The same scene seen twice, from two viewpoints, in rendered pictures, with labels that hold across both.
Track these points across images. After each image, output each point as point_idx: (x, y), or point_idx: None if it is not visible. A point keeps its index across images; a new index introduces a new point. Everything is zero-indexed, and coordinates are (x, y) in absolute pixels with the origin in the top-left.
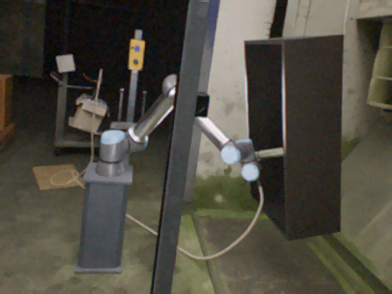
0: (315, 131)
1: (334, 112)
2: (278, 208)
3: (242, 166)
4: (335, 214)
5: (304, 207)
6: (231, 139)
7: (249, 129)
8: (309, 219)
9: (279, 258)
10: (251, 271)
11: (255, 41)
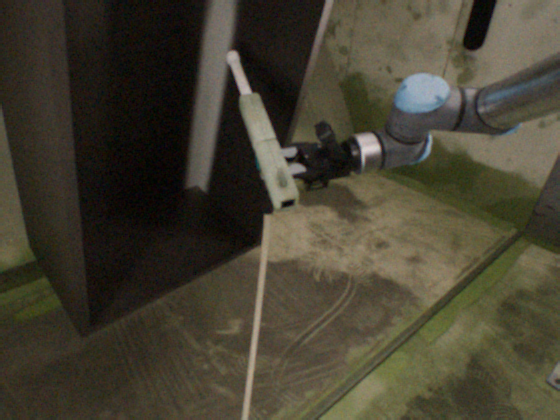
0: (266, 15)
1: None
2: (144, 265)
3: (424, 142)
4: (207, 163)
5: (251, 177)
6: (494, 82)
7: (54, 145)
8: (239, 191)
9: (115, 353)
10: (198, 387)
11: None
